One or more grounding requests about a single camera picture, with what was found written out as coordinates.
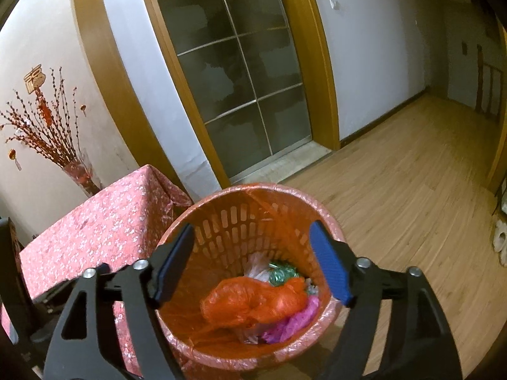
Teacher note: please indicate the teal green plastic bag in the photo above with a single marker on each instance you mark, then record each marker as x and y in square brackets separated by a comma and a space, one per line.
[280, 273]

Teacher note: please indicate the white plastic bag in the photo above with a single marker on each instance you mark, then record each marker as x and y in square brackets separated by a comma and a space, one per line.
[257, 267]

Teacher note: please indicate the red hanging knot ornament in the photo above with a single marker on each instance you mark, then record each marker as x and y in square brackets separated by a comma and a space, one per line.
[34, 80]

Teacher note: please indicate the purple plastic bag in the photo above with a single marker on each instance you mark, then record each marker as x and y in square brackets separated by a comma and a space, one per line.
[287, 328]

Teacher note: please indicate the wall light switch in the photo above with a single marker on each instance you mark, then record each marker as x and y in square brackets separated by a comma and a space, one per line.
[334, 4]

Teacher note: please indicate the wooden chair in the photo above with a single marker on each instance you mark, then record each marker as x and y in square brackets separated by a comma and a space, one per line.
[489, 87]

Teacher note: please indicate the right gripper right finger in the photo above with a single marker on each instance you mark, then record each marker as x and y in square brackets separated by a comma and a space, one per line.
[419, 342]

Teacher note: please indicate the red floral tablecloth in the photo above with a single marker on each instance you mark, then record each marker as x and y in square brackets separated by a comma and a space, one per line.
[117, 226]

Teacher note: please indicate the orange plastic bag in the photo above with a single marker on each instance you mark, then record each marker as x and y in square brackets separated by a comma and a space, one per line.
[242, 302]

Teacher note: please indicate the glass sliding door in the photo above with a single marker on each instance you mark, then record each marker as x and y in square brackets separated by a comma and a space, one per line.
[241, 65]

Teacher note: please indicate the cluttered storage shelf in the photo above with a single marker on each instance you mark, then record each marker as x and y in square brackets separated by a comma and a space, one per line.
[500, 229]

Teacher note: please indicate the red branch vase decoration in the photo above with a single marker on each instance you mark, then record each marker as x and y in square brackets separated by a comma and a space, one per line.
[60, 143]

